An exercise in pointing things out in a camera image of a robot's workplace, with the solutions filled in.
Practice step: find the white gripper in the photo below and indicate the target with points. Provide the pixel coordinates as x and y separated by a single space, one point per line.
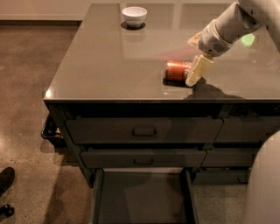
212 38

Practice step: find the red coke can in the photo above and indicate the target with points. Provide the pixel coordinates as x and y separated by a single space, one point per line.
177 70

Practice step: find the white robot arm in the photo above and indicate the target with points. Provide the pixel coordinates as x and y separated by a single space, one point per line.
262 201

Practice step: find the top right drawer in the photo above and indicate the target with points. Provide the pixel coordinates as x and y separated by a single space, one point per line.
247 130

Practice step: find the dark grey drawer cabinet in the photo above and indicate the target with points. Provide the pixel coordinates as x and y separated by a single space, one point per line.
112 70

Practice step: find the middle right drawer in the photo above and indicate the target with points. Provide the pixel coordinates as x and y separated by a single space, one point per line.
229 157

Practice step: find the middle left drawer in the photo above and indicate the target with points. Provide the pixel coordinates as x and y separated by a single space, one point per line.
133 158

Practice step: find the bottom right drawer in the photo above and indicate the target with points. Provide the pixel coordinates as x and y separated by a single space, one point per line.
222 177

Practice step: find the top left drawer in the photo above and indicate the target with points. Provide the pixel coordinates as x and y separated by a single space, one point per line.
143 130

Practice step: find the open bottom left drawer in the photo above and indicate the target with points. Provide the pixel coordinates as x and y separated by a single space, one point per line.
143 198

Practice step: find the white ceramic bowl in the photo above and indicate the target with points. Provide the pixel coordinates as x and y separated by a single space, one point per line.
134 16

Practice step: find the black bin beside cabinet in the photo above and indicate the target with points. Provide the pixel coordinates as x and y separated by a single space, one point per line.
51 132

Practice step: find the black shoe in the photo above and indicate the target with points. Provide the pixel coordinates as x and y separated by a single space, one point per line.
7 177

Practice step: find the black object on floor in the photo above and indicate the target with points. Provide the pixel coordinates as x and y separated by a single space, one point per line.
6 211

